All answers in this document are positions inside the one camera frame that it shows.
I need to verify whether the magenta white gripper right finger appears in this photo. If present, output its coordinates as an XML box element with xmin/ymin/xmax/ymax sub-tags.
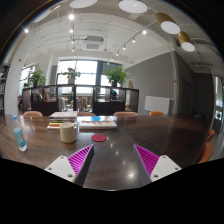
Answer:
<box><xmin>133</xmin><ymin>145</ymin><xmax>181</xmax><ymax>182</ymax></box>

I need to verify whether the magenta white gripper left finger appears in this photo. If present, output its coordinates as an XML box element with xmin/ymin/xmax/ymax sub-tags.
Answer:
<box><xmin>45</xmin><ymin>144</ymin><xmax>94</xmax><ymax>186</ymax></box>

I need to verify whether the clear water bottle blue label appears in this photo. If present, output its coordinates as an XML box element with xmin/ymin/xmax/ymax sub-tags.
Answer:
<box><xmin>12</xmin><ymin>115</ymin><xmax>27</xmax><ymax>152</ymax></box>

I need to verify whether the red round coaster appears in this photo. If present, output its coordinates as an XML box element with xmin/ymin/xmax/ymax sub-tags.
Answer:
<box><xmin>91</xmin><ymin>134</ymin><xmax>107</xmax><ymax>142</ymax></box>

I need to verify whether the cream ceramic cup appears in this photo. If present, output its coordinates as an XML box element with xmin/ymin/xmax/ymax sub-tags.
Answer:
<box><xmin>60</xmin><ymin>123</ymin><xmax>76</xmax><ymax>143</ymax></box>

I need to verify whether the large flat white book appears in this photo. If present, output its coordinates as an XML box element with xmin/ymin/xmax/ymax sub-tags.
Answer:
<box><xmin>79</xmin><ymin>116</ymin><xmax>117</xmax><ymax>130</ymax></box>

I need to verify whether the stack of books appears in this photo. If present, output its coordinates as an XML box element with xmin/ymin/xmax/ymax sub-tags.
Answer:
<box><xmin>47</xmin><ymin>111</ymin><xmax>77</xmax><ymax>129</ymax></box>

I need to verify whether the orange chair centre left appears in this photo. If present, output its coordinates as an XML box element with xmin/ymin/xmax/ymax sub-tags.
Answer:
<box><xmin>77</xmin><ymin>112</ymin><xmax>96</xmax><ymax>116</ymax></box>

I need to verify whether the orange chair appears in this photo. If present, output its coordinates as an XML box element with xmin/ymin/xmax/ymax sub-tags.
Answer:
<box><xmin>198</xmin><ymin>129</ymin><xmax>215</xmax><ymax>164</ymax></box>
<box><xmin>113</xmin><ymin>111</ymin><xmax>138</xmax><ymax>116</ymax></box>
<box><xmin>23</xmin><ymin>111</ymin><xmax>43</xmax><ymax>117</ymax></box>
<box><xmin>149</xmin><ymin>111</ymin><xmax>164</xmax><ymax>116</ymax></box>
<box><xmin>77</xmin><ymin>112</ymin><xmax>96</xmax><ymax>116</ymax></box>

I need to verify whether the orange chair right side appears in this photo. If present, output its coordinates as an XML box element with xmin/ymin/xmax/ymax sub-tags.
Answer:
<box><xmin>198</xmin><ymin>129</ymin><xmax>215</xmax><ymax>164</ymax></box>

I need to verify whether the orange chair far right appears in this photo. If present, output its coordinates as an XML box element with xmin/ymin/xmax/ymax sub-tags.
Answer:
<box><xmin>149</xmin><ymin>111</ymin><xmax>164</xmax><ymax>116</ymax></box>

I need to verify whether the orange chair centre right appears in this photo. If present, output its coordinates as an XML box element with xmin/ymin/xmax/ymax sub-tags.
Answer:
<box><xmin>113</xmin><ymin>111</ymin><xmax>138</xmax><ymax>116</ymax></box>

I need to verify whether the orange chair far left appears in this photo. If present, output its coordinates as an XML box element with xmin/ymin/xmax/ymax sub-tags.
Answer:
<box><xmin>23</xmin><ymin>111</ymin><xmax>43</xmax><ymax>117</ymax></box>

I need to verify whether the dark wooden shelf unit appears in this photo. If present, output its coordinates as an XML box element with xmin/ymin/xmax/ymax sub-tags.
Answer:
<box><xmin>22</xmin><ymin>84</ymin><xmax>139</xmax><ymax>115</ymax></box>

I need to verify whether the middle potted green plant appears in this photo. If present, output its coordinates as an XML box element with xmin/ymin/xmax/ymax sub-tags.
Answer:
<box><xmin>63</xmin><ymin>68</ymin><xmax>81</xmax><ymax>84</ymax></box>

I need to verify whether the potted green plant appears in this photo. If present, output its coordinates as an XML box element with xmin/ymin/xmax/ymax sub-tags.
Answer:
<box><xmin>63</xmin><ymin>68</ymin><xmax>81</xmax><ymax>84</ymax></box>
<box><xmin>105</xmin><ymin>66</ymin><xmax>127</xmax><ymax>87</ymax></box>
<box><xmin>30</xmin><ymin>67</ymin><xmax>46</xmax><ymax>87</ymax></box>

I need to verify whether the left potted green plant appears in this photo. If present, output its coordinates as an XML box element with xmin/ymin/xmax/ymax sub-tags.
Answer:
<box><xmin>30</xmin><ymin>67</ymin><xmax>46</xmax><ymax>87</ymax></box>

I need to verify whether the right potted green plant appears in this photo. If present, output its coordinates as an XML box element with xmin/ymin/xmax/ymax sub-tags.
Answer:
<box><xmin>105</xmin><ymin>66</ymin><xmax>127</xmax><ymax>87</ymax></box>

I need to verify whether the ceiling air conditioner unit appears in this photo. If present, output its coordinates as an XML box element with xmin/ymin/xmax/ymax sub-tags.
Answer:
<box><xmin>84</xmin><ymin>36</ymin><xmax>104</xmax><ymax>51</ymax></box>

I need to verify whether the gold round pendant lamp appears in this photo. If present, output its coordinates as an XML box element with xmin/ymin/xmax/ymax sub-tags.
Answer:
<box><xmin>155</xmin><ymin>12</ymin><xmax>180</xmax><ymax>35</ymax></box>

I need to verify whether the white round ceiling lamp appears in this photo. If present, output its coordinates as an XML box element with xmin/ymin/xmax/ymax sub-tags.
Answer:
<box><xmin>118</xmin><ymin>0</ymin><xmax>147</xmax><ymax>13</ymax></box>

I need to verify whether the white board against wall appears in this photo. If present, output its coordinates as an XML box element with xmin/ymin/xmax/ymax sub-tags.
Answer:
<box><xmin>145</xmin><ymin>96</ymin><xmax>170</xmax><ymax>114</ymax></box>

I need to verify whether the left wall bookshelf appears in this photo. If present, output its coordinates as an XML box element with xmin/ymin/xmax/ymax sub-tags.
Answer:
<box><xmin>0</xmin><ymin>63</ymin><xmax>10</xmax><ymax>117</ymax></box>

